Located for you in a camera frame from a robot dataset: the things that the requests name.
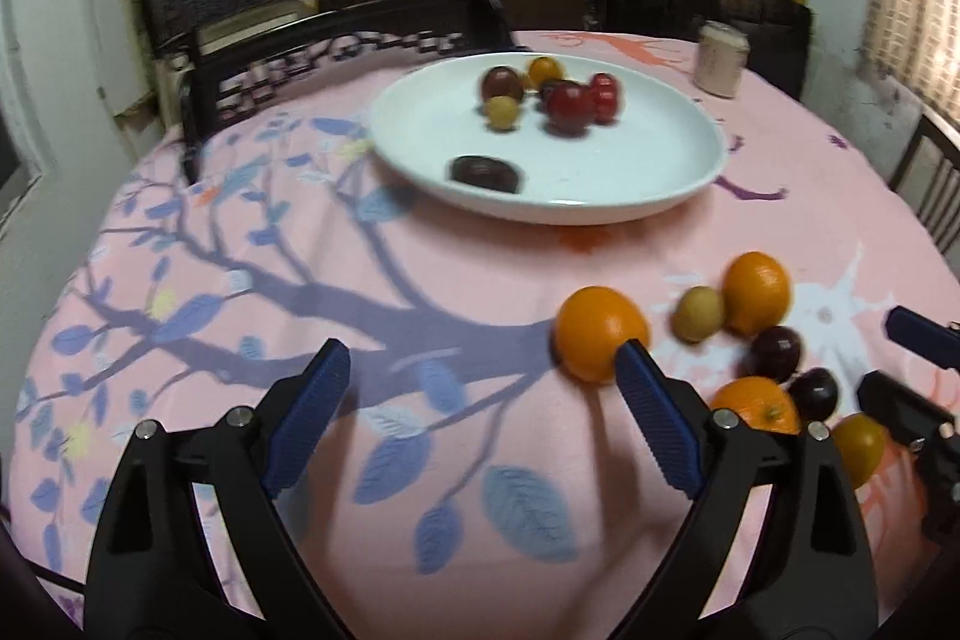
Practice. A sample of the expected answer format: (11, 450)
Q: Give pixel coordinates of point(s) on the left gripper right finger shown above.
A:
(811, 575)

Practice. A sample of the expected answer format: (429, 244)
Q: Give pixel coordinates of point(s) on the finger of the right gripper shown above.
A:
(912, 420)
(938, 344)

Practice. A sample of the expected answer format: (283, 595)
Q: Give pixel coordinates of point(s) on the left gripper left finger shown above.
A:
(151, 574)

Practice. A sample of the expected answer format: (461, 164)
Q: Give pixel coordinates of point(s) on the yellow cherry tomato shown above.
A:
(861, 444)
(543, 69)

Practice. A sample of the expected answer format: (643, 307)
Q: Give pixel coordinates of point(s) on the dark purple plum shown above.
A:
(774, 353)
(815, 394)

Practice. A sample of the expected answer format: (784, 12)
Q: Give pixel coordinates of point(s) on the large orange mandarin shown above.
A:
(761, 402)

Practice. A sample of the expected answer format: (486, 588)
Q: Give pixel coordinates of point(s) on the tan longan fruit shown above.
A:
(501, 113)
(699, 314)

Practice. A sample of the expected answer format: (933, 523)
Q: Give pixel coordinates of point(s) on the small orange mandarin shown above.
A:
(589, 329)

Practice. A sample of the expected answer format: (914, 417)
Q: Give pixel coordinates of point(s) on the red cherry tomato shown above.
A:
(605, 105)
(603, 82)

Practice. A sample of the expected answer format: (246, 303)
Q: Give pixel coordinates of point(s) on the dark red plum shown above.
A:
(502, 81)
(569, 110)

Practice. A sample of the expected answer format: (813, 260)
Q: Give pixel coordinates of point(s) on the wrinkled dark water chestnut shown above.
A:
(487, 173)

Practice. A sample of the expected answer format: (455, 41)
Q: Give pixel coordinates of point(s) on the dark brown water chestnut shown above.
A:
(548, 86)

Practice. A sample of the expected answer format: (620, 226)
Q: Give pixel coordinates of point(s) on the dark wooden slat chair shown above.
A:
(926, 178)

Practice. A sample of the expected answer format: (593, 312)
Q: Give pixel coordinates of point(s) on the pink patterned tablecloth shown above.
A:
(468, 489)

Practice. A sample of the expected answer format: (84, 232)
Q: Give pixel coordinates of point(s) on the white oval plate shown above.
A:
(663, 149)

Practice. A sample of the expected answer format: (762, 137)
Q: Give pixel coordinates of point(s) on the pink drink can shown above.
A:
(721, 58)

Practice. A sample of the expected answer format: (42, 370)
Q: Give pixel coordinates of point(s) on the carved black wooden chair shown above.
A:
(237, 81)

